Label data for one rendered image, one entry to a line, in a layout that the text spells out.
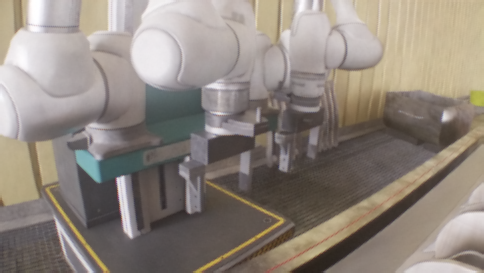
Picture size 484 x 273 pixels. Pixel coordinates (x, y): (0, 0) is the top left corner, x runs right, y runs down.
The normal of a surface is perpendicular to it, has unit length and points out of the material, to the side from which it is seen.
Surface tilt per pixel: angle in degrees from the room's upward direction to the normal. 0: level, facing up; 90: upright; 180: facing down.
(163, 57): 98
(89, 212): 90
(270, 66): 87
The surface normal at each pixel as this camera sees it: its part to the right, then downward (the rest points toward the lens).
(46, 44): 0.45, -0.22
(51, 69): 0.71, 0.18
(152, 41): -0.29, 0.49
